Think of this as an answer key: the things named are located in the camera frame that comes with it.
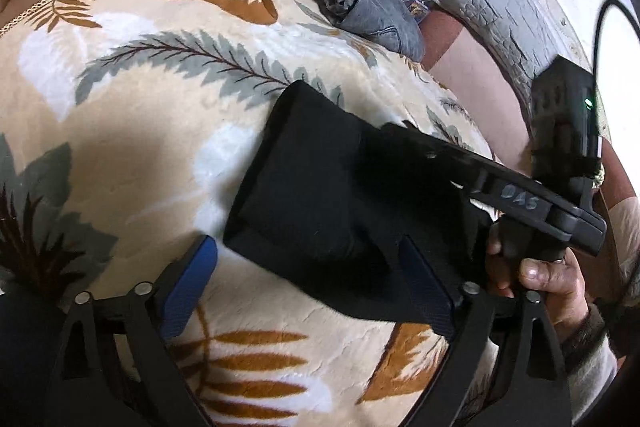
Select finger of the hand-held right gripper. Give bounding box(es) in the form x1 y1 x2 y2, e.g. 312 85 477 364
381 120 497 196

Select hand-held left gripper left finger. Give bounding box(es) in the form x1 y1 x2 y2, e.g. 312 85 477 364
42 234 219 427

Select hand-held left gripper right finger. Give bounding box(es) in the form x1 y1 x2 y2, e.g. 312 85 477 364
397 234 573 427

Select black pants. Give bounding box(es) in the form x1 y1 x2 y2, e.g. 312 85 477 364
222 79 501 339

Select person's right forearm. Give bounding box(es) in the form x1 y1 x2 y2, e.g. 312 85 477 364
560 292 640 424

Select person's right hand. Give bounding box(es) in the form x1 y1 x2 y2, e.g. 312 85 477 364
486 226 590 344

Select grey quilted pillow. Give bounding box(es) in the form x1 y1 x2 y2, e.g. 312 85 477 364
420 0 606 118

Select colourful printed packet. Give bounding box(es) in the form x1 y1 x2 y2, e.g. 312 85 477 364
397 0 431 26

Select folded grey jeans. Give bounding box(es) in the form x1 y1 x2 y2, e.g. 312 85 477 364
305 0 427 62

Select leaf printed fleece blanket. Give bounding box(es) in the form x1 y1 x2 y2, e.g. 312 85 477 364
0 0 506 427

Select black cable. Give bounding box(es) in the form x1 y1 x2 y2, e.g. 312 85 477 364
592 0 640 80

